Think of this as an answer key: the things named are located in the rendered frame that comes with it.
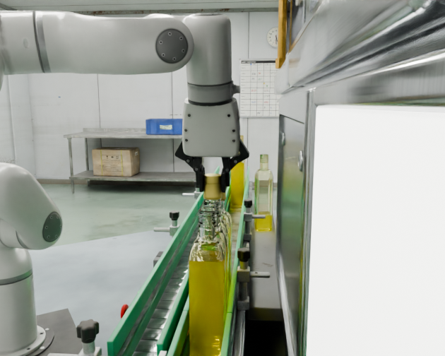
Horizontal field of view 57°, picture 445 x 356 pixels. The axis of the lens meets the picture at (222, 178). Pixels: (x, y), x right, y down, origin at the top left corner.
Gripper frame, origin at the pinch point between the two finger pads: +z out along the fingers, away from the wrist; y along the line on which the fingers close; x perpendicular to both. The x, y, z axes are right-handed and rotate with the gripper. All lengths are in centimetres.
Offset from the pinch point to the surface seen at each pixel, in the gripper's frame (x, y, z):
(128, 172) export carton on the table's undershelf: -466, 189, 214
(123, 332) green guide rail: 22.0, 12.1, 16.5
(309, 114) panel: 35.0, -12.9, -22.7
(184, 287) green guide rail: 8.0, 5.1, 19.1
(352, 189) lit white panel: 50, -13, -24
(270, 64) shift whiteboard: -572, -17, 76
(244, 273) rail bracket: -0.1, -5.8, 21.3
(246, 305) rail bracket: 1.8, -6.3, 28.2
